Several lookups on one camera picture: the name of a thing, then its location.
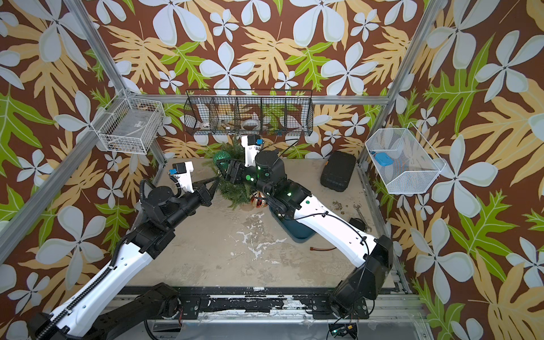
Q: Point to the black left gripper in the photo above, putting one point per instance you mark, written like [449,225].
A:
[202,195]

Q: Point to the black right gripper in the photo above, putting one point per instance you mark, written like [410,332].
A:
[237,166]

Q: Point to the red gold striped ornament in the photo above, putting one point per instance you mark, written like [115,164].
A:
[258,200]

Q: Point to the green glitter ball ornament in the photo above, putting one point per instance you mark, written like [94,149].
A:
[222,159]

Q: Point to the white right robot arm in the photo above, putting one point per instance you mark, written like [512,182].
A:
[371,256]

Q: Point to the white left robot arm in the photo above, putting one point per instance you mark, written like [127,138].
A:
[83,316]

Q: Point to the small green christmas tree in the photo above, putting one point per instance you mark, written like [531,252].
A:
[237,194]

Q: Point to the teal plastic tray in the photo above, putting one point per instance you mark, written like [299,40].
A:
[296,231]

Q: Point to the black plastic case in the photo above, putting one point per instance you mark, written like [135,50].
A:
[338,170]

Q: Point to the metal wrench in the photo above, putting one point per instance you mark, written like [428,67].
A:
[361,222]

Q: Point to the blue object in basket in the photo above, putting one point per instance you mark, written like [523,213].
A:
[383,159]

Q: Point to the white mesh angled basket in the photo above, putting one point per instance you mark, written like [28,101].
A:
[417,165]

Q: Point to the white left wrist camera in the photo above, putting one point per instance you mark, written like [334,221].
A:
[180,174]

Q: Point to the black wire wall basket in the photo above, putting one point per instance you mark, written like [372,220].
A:
[249,112]

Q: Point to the white wire square basket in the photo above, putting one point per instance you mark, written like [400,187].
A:
[129,124]

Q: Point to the right aluminium frame post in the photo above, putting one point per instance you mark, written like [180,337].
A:
[416,45]

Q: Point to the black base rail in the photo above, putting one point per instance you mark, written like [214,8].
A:
[193,303]

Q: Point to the aluminium corner frame post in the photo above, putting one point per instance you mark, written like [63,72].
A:
[105,59]

